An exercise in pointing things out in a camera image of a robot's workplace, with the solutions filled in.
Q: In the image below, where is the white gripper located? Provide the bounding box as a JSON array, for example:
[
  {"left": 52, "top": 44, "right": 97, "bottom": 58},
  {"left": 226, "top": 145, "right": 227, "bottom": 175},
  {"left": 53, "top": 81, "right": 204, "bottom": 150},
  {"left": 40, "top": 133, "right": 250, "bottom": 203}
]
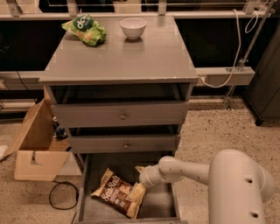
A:
[{"left": 138, "top": 165, "right": 162, "bottom": 187}]

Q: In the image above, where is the brown sea salt chip bag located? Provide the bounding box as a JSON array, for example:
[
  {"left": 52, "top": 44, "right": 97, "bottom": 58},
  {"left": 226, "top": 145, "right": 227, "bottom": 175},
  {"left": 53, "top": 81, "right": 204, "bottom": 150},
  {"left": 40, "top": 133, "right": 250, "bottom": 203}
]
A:
[{"left": 91, "top": 168, "right": 146, "bottom": 219}]

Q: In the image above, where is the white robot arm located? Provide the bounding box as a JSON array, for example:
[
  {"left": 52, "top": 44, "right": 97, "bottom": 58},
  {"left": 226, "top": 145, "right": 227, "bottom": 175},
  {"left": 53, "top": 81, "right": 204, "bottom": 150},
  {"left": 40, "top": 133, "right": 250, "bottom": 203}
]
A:
[{"left": 137, "top": 149, "right": 275, "bottom": 224}]

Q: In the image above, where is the grey open bottom drawer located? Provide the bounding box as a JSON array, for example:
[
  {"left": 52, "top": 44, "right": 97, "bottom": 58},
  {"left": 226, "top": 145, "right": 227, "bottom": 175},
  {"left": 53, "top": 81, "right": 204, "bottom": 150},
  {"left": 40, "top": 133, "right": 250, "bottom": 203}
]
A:
[{"left": 73, "top": 151, "right": 187, "bottom": 224}]

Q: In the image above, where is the grey top drawer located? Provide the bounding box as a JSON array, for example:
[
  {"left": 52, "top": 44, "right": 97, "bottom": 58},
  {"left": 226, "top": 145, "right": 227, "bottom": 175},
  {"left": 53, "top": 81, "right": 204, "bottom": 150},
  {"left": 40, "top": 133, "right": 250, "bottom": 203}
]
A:
[{"left": 52, "top": 101, "right": 188, "bottom": 128}]

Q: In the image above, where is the grey middle drawer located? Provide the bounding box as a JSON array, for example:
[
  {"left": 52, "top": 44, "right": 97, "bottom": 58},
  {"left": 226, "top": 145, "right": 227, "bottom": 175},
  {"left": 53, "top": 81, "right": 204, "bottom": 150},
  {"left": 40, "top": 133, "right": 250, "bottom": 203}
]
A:
[{"left": 69, "top": 135, "right": 180, "bottom": 153}]

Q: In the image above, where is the grey drawer cabinet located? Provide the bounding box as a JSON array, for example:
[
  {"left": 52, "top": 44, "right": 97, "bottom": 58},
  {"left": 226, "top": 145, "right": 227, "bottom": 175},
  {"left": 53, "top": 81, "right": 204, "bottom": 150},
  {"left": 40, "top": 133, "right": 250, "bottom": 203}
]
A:
[{"left": 38, "top": 16, "right": 199, "bottom": 161}]

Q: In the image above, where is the green chip bag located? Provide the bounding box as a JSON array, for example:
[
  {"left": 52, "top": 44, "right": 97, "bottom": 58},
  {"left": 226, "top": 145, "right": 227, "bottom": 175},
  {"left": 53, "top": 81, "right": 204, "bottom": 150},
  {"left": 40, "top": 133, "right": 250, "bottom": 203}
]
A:
[{"left": 61, "top": 14, "right": 107, "bottom": 46}]

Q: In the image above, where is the dark blue figurine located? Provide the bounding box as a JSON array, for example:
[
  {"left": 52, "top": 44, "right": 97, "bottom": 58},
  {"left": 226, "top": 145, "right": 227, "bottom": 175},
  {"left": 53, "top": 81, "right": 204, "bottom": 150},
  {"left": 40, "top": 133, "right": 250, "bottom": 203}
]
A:
[{"left": 52, "top": 116, "right": 68, "bottom": 140}]

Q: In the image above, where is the open cardboard box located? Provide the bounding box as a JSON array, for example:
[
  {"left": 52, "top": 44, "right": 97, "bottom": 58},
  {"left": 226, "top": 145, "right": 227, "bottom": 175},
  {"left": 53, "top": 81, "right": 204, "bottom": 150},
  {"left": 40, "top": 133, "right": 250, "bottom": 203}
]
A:
[{"left": 3, "top": 99, "right": 73, "bottom": 182}]

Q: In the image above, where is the dark grey side cabinet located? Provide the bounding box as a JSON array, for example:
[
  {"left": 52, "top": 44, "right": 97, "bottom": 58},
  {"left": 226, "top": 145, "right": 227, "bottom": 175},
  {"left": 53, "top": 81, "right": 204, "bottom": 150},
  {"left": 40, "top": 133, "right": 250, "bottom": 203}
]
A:
[{"left": 245, "top": 25, "right": 280, "bottom": 126}]

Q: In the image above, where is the slanted metal pole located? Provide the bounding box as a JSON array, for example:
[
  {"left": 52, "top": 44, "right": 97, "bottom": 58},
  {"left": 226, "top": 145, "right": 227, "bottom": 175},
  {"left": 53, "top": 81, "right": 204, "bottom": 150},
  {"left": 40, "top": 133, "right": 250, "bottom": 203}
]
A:
[{"left": 219, "top": 0, "right": 277, "bottom": 111}]

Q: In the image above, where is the white ceramic bowl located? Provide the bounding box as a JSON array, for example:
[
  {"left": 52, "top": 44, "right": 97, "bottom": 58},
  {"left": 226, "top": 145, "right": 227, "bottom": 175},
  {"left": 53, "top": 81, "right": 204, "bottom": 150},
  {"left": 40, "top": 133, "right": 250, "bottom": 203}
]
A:
[{"left": 120, "top": 17, "right": 147, "bottom": 39}]

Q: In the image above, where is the black floor cable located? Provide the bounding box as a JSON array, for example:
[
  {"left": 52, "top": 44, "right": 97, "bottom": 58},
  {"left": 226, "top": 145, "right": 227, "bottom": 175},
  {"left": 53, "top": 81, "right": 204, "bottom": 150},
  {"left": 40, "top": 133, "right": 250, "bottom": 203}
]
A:
[{"left": 48, "top": 180, "right": 80, "bottom": 211}]

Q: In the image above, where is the grey metal rail shelf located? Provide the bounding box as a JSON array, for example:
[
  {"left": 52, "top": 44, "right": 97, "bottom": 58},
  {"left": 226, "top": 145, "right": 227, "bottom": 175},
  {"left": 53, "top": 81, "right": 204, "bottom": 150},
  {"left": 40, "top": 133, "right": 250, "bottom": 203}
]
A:
[{"left": 196, "top": 66, "right": 255, "bottom": 88}]

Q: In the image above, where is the white hanging cable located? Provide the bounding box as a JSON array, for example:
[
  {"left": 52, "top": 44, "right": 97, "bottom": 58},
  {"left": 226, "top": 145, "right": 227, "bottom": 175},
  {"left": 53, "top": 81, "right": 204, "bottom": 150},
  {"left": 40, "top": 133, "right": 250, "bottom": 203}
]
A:
[{"left": 199, "top": 9, "right": 259, "bottom": 89}]

